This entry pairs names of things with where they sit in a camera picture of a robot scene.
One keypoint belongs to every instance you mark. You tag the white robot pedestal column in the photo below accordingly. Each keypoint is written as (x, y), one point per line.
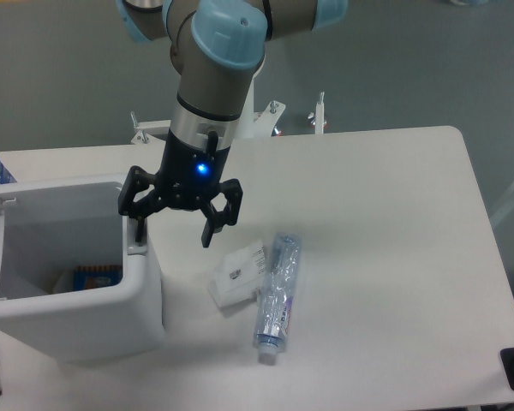
(245, 127)

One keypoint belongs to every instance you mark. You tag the white plastic trash can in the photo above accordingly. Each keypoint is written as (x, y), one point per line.
(47, 229)

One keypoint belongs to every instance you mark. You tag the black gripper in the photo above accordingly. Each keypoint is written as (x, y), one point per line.
(187, 179)

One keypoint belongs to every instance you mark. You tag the white pedestal foot left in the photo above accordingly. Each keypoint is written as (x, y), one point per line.
(145, 132)

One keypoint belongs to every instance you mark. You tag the blue snack packet in bin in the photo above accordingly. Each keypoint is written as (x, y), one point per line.
(96, 277)

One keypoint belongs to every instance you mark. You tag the crushed clear plastic bottle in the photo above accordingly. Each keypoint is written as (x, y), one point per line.
(276, 298)

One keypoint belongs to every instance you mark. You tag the white pedestal foot middle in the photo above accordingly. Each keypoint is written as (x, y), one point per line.
(266, 121)

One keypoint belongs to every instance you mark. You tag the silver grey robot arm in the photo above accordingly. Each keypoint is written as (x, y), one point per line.
(216, 47)

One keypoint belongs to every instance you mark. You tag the white pedestal foot right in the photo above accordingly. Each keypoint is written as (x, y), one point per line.
(317, 118)

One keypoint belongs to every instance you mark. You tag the white pedestal foot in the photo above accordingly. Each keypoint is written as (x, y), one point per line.
(145, 132)
(266, 121)
(317, 118)

